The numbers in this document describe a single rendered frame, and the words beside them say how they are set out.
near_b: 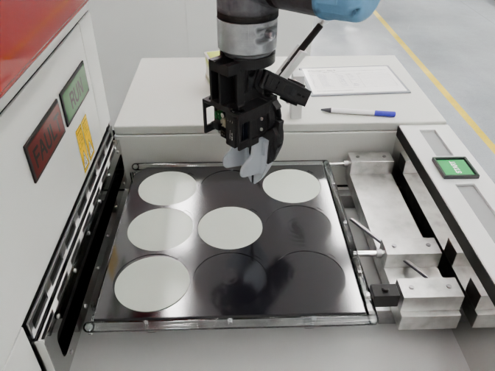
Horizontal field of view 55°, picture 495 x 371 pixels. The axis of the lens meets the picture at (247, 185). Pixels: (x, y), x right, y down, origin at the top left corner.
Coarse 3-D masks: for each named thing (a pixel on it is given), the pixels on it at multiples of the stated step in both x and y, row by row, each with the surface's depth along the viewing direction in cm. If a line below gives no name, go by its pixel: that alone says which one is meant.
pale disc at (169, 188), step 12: (144, 180) 84; (156, 180) 84; (168, 180) 84; (180, 180) 84; (192, 180) 84; (144, 192) 81; (156, 192) 81; (168, 192) 81; (180, 192) 81; (192, 192) 81; (156, 204) 78; (168, 204) 78
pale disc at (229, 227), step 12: (204, 216) 76; (216, 216) 76; (228, 216) 76; (240, 216) 76; (252, 216) 76; (204, 228) 74; (216, 228) 74; (228, 228) 74; (240, 228) 74; (252, 228) 74; (204, 240) 71; (216, 240) 71; (228, 240) 71; (240, 240) 71; (252, 240) 71
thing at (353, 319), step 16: (128, 320) 59; (160, 320) 59; (176, 320) 59; (192, 320) 59; (208, 320) 59; (224, 320) 59; (240, 320) 59; (256, 320) 59; (272, 320) 59; (288, 320) 59; (304, 320) 59; (320, 320) 59; (336, 320) 59; (352, 320) 59; (368, 320) 59
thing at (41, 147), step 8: (56, 112) 59; (48, 120) 56; (56, 120) 59; (48, 128) 56; (56, 128) 59; (40, 136) 54; (48, 136) 56; (56, 136) 59; (32, 144) 52; (40, 144) 54; (48, 144) 56; (56, 144) 59; (32, 152) 52; (40, 152) 54; (48, 152) 56; (32, 160) 52; (40, 160) 54; (40, 168) 54
